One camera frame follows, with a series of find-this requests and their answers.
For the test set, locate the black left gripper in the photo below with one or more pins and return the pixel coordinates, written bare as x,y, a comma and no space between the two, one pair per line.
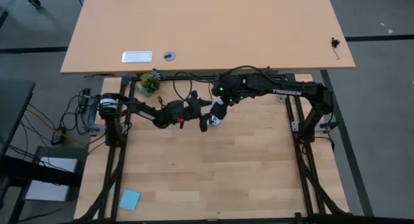
192,110

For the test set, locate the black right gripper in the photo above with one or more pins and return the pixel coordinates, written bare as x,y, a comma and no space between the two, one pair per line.
226,91

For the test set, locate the chrome lamp socket base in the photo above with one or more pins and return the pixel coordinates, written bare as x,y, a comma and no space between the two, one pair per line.
211,122

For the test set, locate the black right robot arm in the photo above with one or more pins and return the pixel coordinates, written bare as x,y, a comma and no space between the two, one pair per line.
291,92

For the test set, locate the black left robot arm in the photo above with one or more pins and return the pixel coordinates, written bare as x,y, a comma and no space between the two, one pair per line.
142,110

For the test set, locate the green potted plant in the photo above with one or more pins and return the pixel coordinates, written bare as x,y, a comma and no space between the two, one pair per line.
149,84

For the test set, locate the black desk clamp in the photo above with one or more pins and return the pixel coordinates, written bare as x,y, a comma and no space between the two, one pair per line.
266,70

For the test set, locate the beige wooden desk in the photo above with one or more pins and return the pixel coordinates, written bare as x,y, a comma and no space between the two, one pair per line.
207,29

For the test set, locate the blue sticky note pad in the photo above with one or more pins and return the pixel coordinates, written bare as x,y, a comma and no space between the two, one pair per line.
130,200

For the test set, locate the black power strip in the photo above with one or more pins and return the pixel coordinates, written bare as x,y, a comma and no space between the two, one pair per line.
84,99

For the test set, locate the small dark desk object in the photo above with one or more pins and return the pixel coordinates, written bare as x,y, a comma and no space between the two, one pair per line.
335,42

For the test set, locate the black power adapter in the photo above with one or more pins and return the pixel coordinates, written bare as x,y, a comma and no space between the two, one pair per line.
58,136

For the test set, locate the white box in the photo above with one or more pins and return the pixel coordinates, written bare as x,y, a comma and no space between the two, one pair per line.
48,191

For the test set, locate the black side table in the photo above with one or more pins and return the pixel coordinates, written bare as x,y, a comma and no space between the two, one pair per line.
13,101

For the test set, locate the black equipment stand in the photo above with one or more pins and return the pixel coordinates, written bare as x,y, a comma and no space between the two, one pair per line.
19,170

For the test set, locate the black aluminium table frame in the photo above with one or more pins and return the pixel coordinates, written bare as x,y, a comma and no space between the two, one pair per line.
166,77

